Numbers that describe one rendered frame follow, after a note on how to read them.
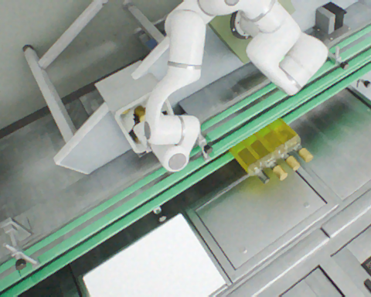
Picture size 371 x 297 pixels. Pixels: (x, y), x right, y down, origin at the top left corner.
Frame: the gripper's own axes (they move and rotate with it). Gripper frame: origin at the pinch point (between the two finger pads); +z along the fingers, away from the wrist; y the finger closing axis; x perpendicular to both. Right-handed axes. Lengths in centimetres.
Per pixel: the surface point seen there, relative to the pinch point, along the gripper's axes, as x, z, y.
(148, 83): 7.5, 3.3, 6.9
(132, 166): -19.5, 6.8, -11.7
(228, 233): -47, -21, 4
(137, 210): -31.1, -1.5, -18.3
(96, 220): -23.6, -2.6, -30.9
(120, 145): -13.1, 13.3, -11.3
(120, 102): 7.4, 1.7, -3.8
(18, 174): -26, 56, -56
